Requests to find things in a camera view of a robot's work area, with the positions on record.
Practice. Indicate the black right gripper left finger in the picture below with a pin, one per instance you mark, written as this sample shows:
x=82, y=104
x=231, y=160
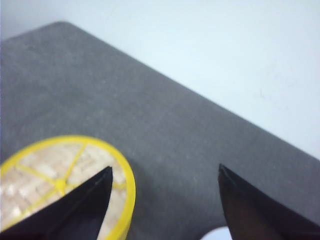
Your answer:
x=76, y=216

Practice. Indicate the woven bamboo steamer lid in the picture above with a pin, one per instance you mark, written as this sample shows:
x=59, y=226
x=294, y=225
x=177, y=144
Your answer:
x=44, y=172

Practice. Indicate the white plate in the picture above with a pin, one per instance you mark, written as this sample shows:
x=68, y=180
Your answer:
x=220, y=233

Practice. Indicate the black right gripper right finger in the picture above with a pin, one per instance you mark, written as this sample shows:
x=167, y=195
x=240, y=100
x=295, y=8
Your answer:
x=250, y=214

